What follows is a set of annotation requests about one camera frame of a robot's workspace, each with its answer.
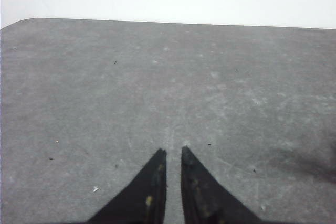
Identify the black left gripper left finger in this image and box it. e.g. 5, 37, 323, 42
87, 148, 167, 223

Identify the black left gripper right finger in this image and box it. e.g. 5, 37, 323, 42
181, 146, 261, 223

